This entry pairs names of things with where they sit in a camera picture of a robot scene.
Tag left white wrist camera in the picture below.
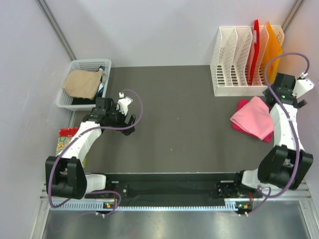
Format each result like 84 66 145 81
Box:
117 92 133 116

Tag red plastic folder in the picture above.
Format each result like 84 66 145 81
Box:
250 20 260 85

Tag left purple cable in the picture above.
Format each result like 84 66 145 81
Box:
47 89 144 209

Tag orange plastic folder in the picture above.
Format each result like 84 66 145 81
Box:
260 21 285 85

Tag dark clothes in basket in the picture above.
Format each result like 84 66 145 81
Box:
71 66 105 105

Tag light pink t shirt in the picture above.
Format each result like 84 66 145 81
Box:
229 96 275 140

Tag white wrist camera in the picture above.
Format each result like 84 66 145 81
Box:
292 72 315 99
117 92 133 116

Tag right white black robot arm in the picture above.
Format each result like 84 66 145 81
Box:
232 73 315 197

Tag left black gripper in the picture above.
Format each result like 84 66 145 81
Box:
106 103 135 135

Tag white plastic laundry basket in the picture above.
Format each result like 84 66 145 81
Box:
56 58 112 111

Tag white mesh file organizer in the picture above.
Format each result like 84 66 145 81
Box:
210 26 269 97

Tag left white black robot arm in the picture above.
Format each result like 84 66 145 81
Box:
45 97 136 199

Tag red colourful book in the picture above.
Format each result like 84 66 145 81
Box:
56 127 79 155

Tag purple cable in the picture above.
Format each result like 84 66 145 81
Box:
47 89 144 209
259 51 311 198

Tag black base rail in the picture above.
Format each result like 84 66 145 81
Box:
85 173 261 207

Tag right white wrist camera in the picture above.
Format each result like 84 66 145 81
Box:
292 72 315 99

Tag beige folded t shirt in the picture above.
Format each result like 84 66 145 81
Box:
62 70 104 100

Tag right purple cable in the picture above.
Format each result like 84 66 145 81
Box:
259 51 311 198

